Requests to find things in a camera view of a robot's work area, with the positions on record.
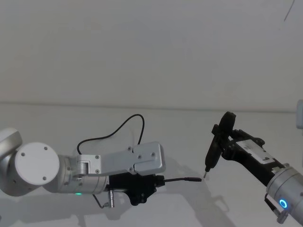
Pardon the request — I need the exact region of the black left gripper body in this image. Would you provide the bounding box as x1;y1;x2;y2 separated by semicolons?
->
107;173;166;207

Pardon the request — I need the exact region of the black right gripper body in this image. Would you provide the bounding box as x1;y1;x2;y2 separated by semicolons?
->
230;131;289;188

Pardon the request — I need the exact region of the thin dark wrist cable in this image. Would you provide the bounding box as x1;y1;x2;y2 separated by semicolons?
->
76;114;145;209

